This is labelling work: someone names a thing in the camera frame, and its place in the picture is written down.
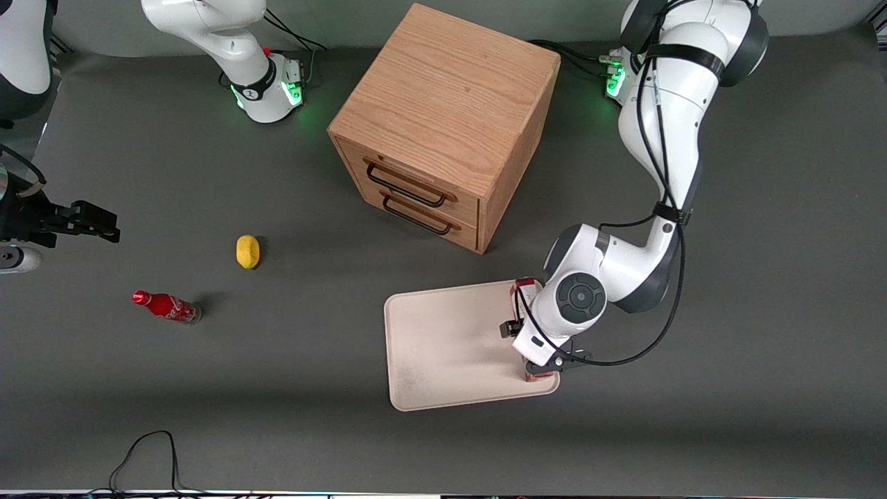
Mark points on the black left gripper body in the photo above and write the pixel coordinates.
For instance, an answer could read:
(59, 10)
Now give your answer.
(511, 327)

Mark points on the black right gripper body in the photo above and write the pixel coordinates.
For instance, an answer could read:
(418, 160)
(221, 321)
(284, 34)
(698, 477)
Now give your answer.
(26, 216)

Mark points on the red cookie box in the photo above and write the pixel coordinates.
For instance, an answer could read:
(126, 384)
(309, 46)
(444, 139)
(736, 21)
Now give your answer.
(524, 287)

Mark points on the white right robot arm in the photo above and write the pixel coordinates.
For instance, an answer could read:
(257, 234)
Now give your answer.
(208, 28)

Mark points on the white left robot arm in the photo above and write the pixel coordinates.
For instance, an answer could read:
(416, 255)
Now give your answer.
(665, 118)

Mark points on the white rectangular tray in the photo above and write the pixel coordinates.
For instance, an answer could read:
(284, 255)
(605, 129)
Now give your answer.
(450, 346)

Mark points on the wooden drawer front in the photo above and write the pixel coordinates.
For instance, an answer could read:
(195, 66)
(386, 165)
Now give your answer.
(457, 234)
(416, 166)

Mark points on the red cola bottle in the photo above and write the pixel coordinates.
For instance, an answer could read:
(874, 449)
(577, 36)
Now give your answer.
(166, 305)

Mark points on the yellow lemon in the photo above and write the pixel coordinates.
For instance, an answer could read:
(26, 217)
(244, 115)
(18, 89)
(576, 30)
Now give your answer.
(247, 251)

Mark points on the wooden two-drawer cabinet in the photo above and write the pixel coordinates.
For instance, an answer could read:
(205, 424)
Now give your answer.
(450, 90)

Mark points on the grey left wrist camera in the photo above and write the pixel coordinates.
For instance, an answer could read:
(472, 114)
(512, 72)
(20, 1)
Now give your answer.
(554, 362)

